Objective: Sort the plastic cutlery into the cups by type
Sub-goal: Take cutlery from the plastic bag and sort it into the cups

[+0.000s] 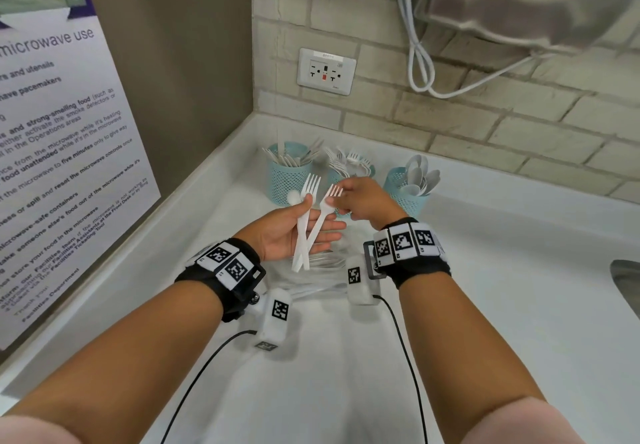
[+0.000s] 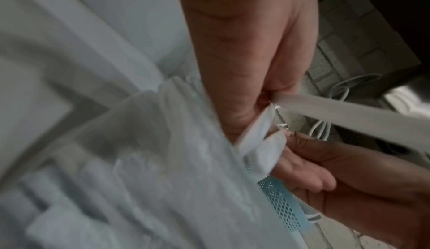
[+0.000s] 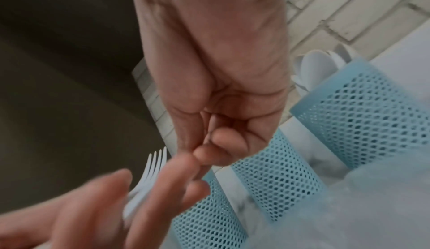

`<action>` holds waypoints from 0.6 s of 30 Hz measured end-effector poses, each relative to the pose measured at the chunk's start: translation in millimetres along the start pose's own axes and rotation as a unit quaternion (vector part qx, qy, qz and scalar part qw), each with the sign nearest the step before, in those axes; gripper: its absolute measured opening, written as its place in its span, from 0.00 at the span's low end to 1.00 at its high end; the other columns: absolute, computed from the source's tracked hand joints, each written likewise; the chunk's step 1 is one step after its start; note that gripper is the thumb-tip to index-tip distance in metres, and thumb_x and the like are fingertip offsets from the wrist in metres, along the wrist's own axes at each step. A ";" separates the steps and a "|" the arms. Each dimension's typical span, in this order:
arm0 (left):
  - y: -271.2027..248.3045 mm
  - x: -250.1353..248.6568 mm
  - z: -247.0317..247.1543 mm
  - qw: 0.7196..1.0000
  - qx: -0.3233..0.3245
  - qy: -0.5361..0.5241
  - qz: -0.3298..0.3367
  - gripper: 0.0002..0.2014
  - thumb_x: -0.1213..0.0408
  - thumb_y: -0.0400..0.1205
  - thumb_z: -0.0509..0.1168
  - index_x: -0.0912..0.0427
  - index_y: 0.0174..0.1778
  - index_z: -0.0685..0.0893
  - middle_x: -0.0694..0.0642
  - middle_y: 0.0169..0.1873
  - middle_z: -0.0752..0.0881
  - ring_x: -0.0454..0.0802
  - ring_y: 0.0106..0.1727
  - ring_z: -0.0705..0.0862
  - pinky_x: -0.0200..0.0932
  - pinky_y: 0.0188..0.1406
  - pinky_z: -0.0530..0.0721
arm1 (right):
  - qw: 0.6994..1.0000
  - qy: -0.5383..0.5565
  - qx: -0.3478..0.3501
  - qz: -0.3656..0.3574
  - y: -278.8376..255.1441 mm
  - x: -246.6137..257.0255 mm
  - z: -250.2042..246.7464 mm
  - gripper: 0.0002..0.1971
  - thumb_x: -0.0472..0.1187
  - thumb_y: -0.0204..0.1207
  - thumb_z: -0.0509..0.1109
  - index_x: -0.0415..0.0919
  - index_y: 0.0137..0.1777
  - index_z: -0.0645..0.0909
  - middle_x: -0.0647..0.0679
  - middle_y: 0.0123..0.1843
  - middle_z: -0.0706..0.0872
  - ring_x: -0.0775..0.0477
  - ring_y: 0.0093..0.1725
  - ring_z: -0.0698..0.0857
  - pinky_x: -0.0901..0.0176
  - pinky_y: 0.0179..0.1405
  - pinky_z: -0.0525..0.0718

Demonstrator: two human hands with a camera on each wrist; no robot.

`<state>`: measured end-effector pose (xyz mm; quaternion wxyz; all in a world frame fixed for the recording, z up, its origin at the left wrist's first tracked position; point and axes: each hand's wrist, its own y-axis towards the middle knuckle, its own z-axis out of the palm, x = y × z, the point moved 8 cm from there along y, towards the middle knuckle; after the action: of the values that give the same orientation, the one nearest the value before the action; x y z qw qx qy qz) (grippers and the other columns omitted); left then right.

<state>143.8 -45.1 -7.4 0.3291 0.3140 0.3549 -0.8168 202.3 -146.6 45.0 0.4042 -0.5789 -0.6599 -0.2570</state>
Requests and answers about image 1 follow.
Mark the person's right hand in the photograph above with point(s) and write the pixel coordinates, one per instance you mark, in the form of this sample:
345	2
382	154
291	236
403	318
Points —
372	201

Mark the person's left hand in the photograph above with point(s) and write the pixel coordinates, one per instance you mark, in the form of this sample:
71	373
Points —
277	231

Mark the teal mesh cup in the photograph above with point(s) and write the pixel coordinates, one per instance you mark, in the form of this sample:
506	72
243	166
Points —
334	176
282	184
395	179

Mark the white plastic spoon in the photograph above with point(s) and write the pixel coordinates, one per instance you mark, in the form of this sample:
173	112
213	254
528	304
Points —
294	199

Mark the white plastic fork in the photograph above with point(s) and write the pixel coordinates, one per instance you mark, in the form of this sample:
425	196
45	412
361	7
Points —
332	194
311	186

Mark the clear plastic bag of cutlery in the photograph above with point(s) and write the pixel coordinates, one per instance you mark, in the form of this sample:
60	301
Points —
325	261

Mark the bunch of white plastic knives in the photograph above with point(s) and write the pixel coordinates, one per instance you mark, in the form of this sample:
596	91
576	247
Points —
290	159

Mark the person's left forearm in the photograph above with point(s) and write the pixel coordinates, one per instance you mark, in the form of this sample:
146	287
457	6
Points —
115	368

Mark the person's right forearm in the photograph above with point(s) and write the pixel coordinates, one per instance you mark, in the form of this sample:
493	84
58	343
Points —
465	354

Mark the person's pink right sleeve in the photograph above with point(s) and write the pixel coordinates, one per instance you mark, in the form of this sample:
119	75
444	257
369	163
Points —
530	426

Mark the person's pink sleeve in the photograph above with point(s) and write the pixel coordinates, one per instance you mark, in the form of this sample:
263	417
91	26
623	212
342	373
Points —
30	432
530	426

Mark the person's pink left sleeve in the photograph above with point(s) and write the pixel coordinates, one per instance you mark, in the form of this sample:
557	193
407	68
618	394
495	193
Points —
30	432

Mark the black left wrist band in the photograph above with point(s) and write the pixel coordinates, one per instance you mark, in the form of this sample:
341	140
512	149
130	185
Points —
200	279

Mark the black wrist band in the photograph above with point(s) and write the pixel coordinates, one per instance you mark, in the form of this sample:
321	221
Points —
425	276
200	279

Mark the black right wrist band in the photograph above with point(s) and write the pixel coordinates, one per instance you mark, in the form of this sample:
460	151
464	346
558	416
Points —
425	276

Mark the white printed notice poster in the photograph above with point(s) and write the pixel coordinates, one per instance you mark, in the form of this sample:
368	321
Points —
50	184

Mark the dark sink basin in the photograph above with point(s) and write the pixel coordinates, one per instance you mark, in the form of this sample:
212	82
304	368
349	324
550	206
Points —
629	284

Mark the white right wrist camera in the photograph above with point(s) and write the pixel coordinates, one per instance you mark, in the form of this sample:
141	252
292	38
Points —
362	296

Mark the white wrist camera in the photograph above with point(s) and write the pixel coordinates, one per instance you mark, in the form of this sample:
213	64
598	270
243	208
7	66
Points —
362	296
270	334

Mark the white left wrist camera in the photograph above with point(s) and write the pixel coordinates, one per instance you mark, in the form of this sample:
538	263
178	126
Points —
270	334

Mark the white wall power outlet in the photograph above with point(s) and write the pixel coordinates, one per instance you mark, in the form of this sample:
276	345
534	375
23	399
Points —
325	71

